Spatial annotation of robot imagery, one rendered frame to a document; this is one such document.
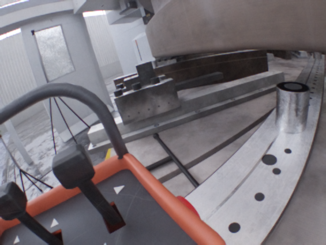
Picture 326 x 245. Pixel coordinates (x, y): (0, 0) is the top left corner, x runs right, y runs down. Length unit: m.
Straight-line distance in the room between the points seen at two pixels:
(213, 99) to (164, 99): 0.46
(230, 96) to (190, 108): 0.39
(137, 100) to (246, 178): 0.96
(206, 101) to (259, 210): 1.19
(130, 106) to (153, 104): 0.17
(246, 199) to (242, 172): 0.06
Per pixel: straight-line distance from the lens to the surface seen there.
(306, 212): 0.73
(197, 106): 1.33
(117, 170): 0.16
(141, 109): 1.14
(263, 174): 0.28
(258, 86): 1.67
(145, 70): 1.21
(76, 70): 3.28
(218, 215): 0.23
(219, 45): 0.58
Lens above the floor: 0.89
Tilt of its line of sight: 25 degrees down
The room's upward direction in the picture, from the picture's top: 17 degrees counter-clockwise
